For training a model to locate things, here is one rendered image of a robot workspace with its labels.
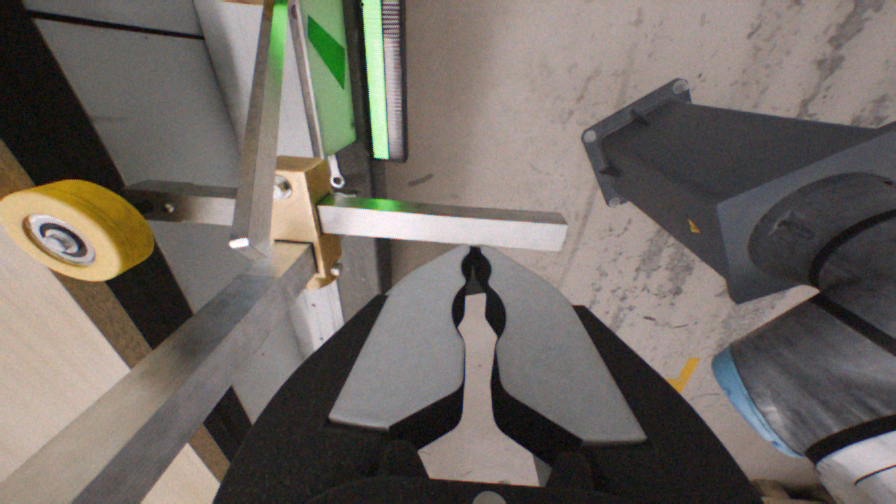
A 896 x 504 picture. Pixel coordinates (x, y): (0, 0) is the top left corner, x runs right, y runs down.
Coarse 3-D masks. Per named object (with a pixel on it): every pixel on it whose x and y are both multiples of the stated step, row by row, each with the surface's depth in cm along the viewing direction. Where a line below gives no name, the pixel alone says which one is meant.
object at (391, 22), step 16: (384, 0) 31; (384, 16) 31; (384, 32) 32; (384, 48) 33; (400, 64) 33; (400, 80) 34; (400, 96) 35; (400, 112) 36; (400, 128) 37; (400, 144) 38
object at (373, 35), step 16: (368, 0) 31; (368, 16) 31; (368, 32) 32; (368, 48) 33; (368, 64) 34; (368, 80) 34; (384, 96) 35; (384, 112) 36; (384, 128) 37; (384, 144) 38
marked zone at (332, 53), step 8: (312, 24) 25; (312, 32) 25; (320, 32) 27; (312, 40) 26; (320, 40) 27; (328, 40) 28; (320, 48) 27; (328, 48) 29; (336, 48) 30; (320, 56) 27; (328, 56) 29; (336, 56) 30; (344, 56) 32; (328, 64) 29; (336, 64) 31; (344, 64) 33; (336, 72) 31; (344, 72) 33; (344, 80) 33
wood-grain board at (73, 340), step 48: (0, 144) 23; (0, 192) 23; (0, 240) 25; (0, 288) 27; (48, 288) 27; (96, 288) 29; (0, 336) 31; (48, 336) 31; (96, 336) 30; (0, 384) 36; (48, 384) 35; (96, 384) 35; (0, 432) 42; (48, 432) 42; (0, 480) 52; (192, 480) 48
